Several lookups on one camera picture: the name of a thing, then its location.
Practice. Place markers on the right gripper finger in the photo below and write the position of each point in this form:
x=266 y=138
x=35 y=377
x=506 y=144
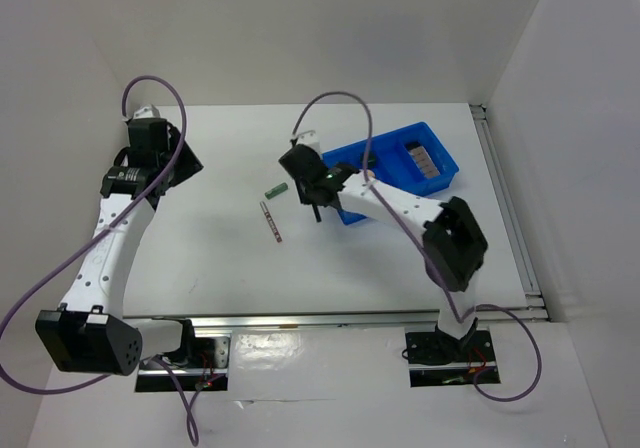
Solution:
x=302 y=188
x=330 y=200

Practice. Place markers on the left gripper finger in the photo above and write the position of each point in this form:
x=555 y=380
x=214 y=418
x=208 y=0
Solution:
x=187 y=164
x=161 y=184

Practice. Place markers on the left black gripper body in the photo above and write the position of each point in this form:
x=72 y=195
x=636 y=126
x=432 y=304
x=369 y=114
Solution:
x=161 y=157

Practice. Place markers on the green clear lipstick tube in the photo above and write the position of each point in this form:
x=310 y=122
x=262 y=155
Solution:
x=276 y=191

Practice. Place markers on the red lip gloss tube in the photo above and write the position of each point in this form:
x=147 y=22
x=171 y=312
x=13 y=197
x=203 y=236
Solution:
x=271 y=222

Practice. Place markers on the black square powder compact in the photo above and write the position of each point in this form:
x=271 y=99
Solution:
x=412 y=145

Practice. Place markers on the clear eyeshadow palette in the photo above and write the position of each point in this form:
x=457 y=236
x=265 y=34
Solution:
x=424 y=162

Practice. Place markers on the green gold mascara pen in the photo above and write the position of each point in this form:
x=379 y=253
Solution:
x=316 y=213

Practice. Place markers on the green round compact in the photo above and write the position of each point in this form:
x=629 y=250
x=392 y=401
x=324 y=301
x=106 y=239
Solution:
x=371 y=159

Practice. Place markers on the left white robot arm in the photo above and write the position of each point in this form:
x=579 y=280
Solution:
x=87 y=333

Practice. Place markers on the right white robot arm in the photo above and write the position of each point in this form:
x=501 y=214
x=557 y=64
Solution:
x=446 y=234

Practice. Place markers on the blue plastic divided bin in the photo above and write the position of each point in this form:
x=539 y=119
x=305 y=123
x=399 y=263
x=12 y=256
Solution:
x=398 y=183

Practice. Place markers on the aluminium front rail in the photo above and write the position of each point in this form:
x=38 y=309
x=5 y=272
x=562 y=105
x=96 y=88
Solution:
x=293 y=321

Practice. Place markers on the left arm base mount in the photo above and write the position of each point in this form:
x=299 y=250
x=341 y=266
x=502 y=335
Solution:
x=202 y=364

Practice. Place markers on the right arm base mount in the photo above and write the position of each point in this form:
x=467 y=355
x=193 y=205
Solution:
x=431 y=365

